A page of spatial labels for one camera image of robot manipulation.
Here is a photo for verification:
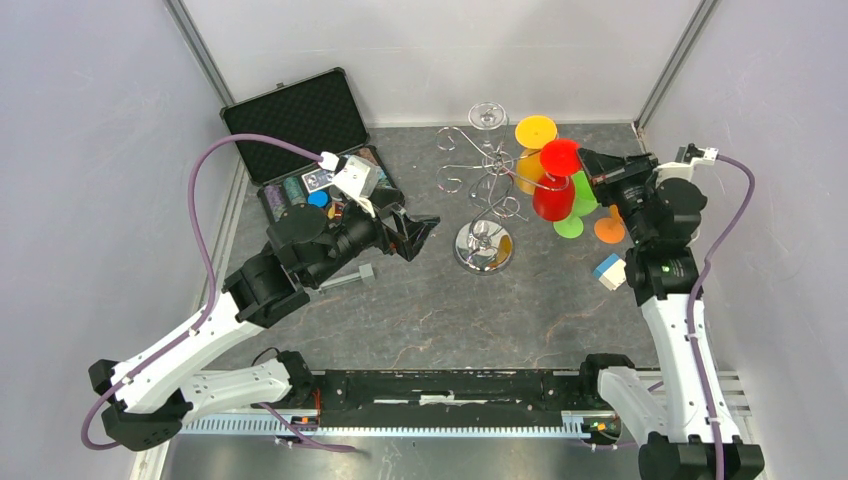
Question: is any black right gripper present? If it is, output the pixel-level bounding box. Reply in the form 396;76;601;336
578;147;663;247

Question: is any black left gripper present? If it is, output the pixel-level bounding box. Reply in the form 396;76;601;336
308;187;440;287

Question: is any green plastic wine glass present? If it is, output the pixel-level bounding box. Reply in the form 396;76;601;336
553;171;599;239

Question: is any red plastic wine glass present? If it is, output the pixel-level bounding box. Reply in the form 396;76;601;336
532;139;582;222

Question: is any orange plastic wine glass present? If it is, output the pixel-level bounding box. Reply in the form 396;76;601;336
594;205;627;244

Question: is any yellow plastic wine glass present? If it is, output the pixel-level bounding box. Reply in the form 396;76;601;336
514;115;558;195

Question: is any clear wine glass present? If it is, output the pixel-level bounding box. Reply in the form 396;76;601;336
467;102;509;154

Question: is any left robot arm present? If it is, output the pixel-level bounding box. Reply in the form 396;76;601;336
89;202;439;452

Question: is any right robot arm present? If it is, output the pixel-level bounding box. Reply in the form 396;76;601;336
577;144;765;479

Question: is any chrome wine glass rack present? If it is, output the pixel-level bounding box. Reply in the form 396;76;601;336
435;118;520;276

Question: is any blue round poker chip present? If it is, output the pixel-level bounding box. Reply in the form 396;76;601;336
307;190;331;208

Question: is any blue white toy block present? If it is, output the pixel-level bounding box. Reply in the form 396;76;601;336
593;254;626;291

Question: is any black poker chip case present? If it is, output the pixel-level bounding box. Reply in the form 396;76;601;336
220;67;396;223

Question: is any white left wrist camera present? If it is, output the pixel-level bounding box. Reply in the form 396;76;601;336
332;155;379;199

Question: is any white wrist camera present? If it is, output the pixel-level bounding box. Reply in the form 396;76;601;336
332;155;379;199
656;143;719;184

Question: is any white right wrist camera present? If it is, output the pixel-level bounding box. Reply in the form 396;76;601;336
656;143;719;184

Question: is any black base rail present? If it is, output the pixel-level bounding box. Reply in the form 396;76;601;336
296;369;611;428

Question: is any aluminium frame post right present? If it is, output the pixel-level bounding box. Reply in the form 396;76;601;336
632;0;720;142

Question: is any aluminium frame post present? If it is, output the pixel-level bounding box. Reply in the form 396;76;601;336
632;0;720;142
164;0;235;106

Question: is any aluminium frame post left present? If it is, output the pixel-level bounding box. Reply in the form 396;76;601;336
164;0;235;106

